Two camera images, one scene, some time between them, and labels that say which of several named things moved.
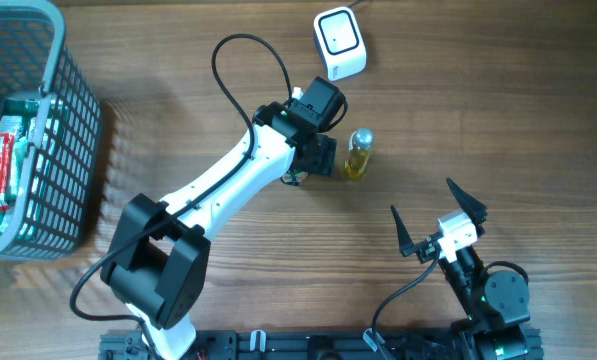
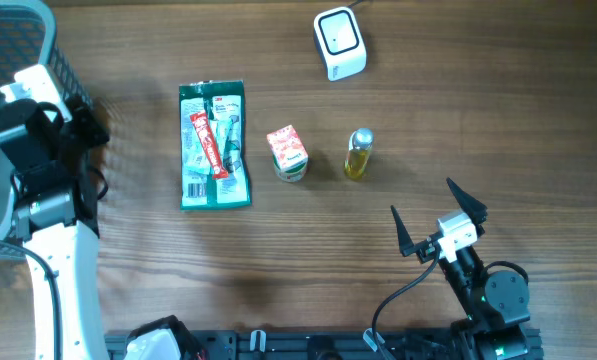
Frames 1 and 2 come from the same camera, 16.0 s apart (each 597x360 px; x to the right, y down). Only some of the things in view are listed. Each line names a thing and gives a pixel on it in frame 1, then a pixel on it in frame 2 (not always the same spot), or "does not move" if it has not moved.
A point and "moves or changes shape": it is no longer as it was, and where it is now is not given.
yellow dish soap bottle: x=359 y=148 does not move
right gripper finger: x=406 y=244 does not move
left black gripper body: x=311 y=151 to x=83 y=133
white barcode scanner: x=340 y=43 does not move
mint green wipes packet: x=4 y=160 to x=194 y=153
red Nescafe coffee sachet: x=2 y=173 to x=209 y=145
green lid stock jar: x=294 y=177 does not move
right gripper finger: x=473 y=208 does not move
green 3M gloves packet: x=23 y=126 moves or changes shape
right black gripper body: x=428 y=251 does not move
